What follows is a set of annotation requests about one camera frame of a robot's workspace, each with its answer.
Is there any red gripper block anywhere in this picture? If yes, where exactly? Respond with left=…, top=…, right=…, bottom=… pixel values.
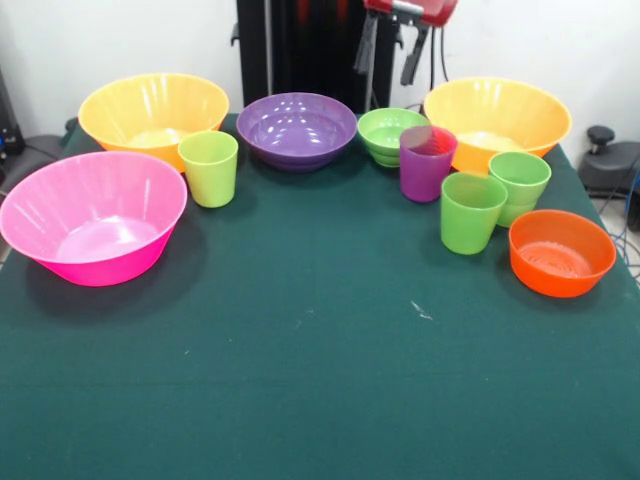
left=352, top=0, right=459, bottom=87

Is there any small green plastic bowl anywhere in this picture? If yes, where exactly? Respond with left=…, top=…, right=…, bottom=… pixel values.
left=356, top=107, right=431, bottom=169

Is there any large orange plastic bowl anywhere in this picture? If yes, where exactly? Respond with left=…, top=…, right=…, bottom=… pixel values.
left=78, top=73, right=231, bottom=174
left=423, top=76, right=574, bottom=176

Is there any purple plastic bowl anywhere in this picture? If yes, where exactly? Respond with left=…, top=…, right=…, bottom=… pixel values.
left=235, top=91, right=357, bottom=174

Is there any purple plastic cup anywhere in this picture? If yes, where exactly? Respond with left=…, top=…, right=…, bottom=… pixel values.
left=398, top=125, right=459, bottom=204

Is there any green plastic cup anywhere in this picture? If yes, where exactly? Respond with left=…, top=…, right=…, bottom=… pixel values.
left=488, top=152, right=553, bottom=229
left=439, top=171, right=510, bottom=256
left=178, top=130, right=240, bottom=209

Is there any black knobbed stand base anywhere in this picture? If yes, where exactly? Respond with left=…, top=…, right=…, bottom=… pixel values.
left=579, top=124, right=640, bottom=199

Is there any small red plastic bowl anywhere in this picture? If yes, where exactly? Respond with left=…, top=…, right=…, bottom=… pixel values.
left=508, top=209, right=618, bottom=299

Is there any dark green table cloth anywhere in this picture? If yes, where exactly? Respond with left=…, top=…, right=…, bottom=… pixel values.
left=0, top=113, right=640, bottom=480

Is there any large pink plastic bowl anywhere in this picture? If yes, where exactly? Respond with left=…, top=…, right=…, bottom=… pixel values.
left=0, top=151, right=189, bottom=288

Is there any grey round stand base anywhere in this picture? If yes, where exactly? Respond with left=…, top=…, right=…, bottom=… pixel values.
left=19, top=130, right=69, bottom=162

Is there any black equipment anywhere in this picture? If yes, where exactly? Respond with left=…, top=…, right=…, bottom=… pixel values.
left=0, top=64, right=27, bottom=157

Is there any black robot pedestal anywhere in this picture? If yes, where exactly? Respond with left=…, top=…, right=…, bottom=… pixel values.
left=230, top=0, right=404, bottom=109

